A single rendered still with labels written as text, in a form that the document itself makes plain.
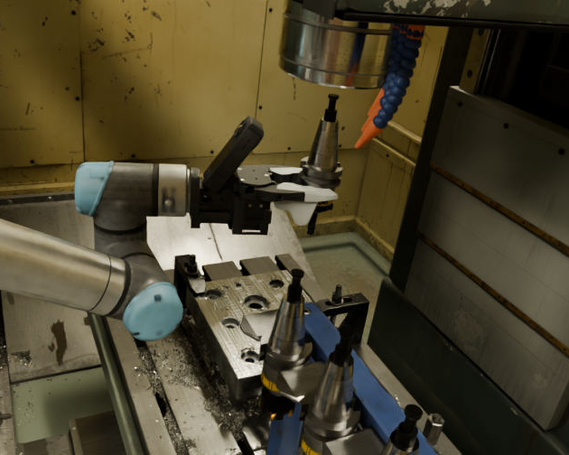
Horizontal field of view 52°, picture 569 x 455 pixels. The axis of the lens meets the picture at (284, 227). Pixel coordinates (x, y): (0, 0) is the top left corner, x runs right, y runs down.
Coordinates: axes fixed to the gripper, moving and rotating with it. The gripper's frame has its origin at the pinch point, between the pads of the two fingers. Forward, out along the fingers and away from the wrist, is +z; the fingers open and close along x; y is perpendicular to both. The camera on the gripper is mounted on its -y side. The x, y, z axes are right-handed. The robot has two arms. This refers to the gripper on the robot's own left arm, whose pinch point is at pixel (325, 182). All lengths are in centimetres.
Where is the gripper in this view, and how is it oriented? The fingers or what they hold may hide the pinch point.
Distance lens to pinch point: 87.8
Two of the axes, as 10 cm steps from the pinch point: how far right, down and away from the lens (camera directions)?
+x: 1.6, 4.7, -8.7
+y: -1.1, 8.8, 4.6
